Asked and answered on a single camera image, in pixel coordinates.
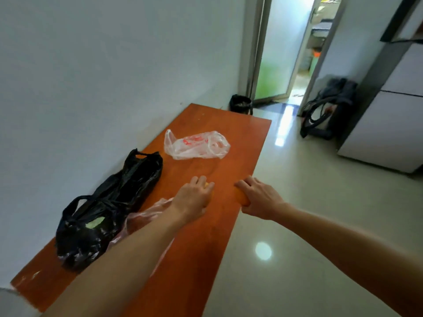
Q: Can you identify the person's right hand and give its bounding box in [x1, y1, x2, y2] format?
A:
[234, 176, 288, 221]

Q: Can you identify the person's left hand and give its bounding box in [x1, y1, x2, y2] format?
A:
[168, 176, 215, 225]

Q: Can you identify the thin clear plastic bag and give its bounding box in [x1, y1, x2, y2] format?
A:
[105, 198, 175, 278]

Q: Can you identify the clear red-printed plastic bag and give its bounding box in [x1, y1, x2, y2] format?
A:
[164, 129, 231, 161]

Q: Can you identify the black plastic bag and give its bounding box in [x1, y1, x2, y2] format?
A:
[55, 148, 163, 273]

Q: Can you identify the pink refrigerator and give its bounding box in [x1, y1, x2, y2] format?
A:
[337, 0, 423, 174]

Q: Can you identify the person's left forearm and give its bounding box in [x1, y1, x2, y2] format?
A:
[41, 207, 186, 317]

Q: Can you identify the person's right forearm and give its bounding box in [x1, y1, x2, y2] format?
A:
[274, 203, 423, 317]

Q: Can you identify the orange wooden table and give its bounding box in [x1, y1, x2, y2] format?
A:
[11, 103, 272, 317]

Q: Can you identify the blue bin with black liner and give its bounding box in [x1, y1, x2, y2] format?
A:
[230, 94, 253, 115]

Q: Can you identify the frosted glass door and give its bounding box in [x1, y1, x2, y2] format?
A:
[254, 0, 318, 101]

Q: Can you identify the metal door frame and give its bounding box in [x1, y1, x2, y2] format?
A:
[246, 0, 348, 116]

